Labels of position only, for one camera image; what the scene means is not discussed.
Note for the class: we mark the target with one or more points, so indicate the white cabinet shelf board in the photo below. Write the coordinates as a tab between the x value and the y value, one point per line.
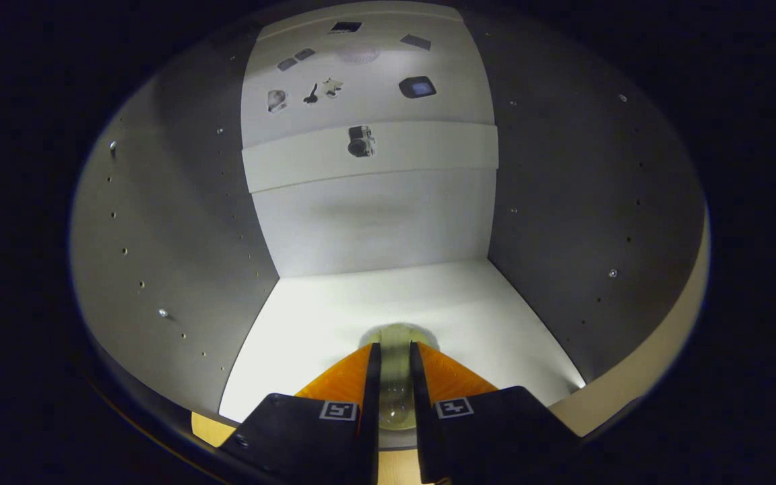
428	151

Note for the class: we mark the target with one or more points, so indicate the pale green translucent cup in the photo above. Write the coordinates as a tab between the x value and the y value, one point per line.
395	377

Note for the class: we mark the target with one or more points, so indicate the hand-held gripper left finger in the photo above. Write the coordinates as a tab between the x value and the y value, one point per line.
307	438

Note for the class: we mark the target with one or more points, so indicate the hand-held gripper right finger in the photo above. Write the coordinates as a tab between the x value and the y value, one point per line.
489	431

